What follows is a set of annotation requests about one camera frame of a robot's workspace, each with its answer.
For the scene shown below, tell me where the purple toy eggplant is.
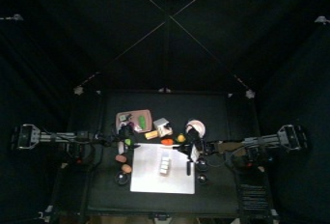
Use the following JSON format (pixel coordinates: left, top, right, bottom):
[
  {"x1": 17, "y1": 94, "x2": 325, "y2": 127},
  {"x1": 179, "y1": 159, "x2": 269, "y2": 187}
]
[{"x1": 128, "y1": 122, "x2": 143, "y2": 133}]

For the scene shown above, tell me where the white cutting board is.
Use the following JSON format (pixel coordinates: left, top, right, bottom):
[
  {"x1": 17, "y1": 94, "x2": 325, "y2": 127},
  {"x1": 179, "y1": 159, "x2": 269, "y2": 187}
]
[{"x1": 128, "y1": 142, "x2": 198, "y2": 195}]

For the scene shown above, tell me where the pink tray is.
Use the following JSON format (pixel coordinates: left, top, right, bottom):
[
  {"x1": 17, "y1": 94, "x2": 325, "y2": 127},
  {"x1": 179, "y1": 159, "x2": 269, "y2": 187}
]
[{"x1": 115, "y1": 109, "x2": 154, "y2": 136}]

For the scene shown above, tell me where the white toy sushi roll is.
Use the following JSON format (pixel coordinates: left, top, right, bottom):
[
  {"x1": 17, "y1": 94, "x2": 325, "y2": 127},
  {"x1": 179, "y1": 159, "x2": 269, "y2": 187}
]
[{"x1": 159, "y1": 155, "x2": 172, "y2": 176}]

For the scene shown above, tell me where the black printed label sheet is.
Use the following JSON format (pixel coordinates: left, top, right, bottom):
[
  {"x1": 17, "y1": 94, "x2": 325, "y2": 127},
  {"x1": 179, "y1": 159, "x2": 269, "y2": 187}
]
[{"x1": 238, "y1": 182, "x2": 270, "y2": 215}]

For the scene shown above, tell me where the pink white plate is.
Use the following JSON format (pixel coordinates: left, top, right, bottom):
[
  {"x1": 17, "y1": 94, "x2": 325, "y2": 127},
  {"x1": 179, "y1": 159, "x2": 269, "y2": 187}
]
[{"x1": 184, "y1": 119, "x2": 207, "y2": 139}]

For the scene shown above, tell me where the grey white toy box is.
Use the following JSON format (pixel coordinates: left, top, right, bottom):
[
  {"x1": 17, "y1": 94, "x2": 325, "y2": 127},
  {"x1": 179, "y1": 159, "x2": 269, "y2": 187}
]
[{"x1": 152, "y1": 117, "x2": 174, "y2": 138}]

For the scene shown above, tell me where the yellow toy cheese block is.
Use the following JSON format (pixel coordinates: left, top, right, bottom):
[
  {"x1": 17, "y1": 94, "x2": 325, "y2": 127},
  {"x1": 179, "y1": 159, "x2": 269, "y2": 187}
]
[{"x1": 144, "y1": 130, "x2": 160, "y2": 140}]

